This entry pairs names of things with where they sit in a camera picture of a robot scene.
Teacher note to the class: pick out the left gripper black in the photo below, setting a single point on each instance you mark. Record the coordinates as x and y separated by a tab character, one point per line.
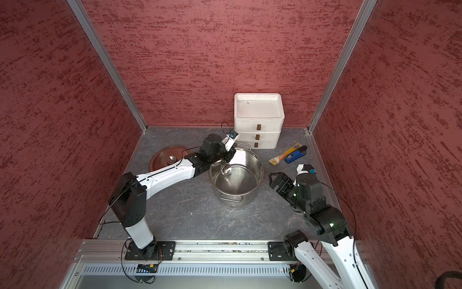
231	153

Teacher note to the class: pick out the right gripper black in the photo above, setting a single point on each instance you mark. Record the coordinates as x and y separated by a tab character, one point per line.
280	190

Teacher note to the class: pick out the long steel ladle spoon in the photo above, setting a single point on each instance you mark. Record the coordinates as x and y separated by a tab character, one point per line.
226	168

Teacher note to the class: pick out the stainless steel pot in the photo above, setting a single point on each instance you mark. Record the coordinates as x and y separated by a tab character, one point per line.
240	187

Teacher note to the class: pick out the steel pot lid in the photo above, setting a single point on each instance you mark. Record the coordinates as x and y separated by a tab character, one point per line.
168	156

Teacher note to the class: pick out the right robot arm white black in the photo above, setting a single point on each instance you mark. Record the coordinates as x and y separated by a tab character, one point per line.
331	228

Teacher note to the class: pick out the blue stapler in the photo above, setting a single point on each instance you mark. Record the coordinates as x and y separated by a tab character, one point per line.
296	154

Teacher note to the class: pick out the white three drawer box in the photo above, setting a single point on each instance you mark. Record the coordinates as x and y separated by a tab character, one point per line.
258	119

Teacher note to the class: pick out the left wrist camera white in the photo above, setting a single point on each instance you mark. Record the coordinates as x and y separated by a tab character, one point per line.
230	140

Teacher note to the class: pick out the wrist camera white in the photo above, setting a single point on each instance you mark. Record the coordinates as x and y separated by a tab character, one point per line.
305	168
230	140

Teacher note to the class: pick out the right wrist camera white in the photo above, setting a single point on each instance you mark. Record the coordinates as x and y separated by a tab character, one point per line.
305	168

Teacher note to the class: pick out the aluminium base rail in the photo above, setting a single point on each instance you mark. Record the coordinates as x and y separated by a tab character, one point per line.
178	251

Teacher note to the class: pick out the perforated white cable duct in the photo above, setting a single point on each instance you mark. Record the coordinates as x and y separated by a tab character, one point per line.
239	270

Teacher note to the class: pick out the right aluminium corner post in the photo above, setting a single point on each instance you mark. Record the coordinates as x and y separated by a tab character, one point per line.
350	43

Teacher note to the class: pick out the aluminium corner post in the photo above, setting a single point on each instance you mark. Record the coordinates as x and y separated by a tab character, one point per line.
97	43
350	43

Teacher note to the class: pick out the left aluminium corner post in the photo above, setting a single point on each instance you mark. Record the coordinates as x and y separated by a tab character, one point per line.
97	43

